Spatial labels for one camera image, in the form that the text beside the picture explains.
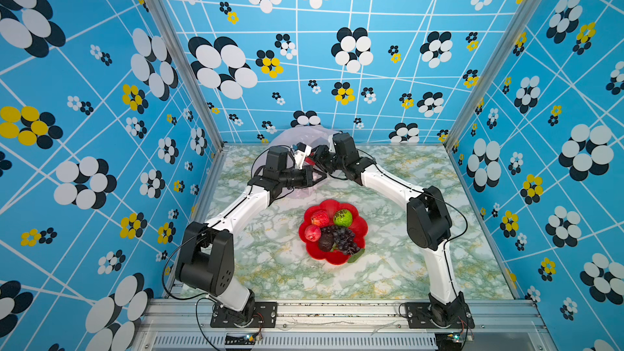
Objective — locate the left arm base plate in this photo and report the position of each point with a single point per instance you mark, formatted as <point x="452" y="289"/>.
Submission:
<point x="257" y="315"/>

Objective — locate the green custard apple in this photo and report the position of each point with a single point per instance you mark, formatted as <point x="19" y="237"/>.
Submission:
<point x="343" y="218"/>

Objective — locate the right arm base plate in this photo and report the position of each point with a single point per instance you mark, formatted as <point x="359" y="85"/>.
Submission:
<point x="427" y="315"/>

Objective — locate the dark purple grape bunch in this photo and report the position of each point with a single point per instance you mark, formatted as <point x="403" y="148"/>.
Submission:
<point x="344" y="240"/>

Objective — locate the left aluminium corner post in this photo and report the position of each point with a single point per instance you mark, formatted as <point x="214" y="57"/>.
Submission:
<point x="168" y="33"/>

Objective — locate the red flower-shaped plate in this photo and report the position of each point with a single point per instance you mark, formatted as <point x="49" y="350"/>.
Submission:
<point x="359" y="227"/>

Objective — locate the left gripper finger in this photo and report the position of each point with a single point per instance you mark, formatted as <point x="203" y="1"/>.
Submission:
<point x="318" y="178"/>
<point x="318" y="171"/>

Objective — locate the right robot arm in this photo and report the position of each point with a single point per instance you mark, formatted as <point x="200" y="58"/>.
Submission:
<point x="428" y="222"/>

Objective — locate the green leaf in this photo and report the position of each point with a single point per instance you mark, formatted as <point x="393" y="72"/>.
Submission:
<point x="353" y="258"/>

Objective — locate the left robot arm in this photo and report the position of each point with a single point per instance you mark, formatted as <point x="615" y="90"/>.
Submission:
<point x="206" y="259"/>

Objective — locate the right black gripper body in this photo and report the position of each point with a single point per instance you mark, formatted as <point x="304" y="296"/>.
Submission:
<point x="326" y="160"/>

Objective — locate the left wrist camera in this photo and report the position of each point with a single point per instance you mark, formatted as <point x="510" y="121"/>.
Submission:
<point x="301" y="152"/>

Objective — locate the aluminium front rail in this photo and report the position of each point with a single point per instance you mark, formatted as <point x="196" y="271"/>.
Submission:
<point x="344" y="325"/>

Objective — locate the pink plastic bag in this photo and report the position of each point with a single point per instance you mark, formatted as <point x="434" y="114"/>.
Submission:
<point x="309" y="135"/>

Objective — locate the red strawberry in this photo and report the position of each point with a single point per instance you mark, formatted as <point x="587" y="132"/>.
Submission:
<point x="321" y="219"/>

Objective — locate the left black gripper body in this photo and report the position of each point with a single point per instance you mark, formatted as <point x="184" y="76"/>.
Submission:
<point x="298" y="179"/>

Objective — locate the pink red apple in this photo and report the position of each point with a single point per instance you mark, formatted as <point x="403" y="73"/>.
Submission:
<point x="312" y="233"/>

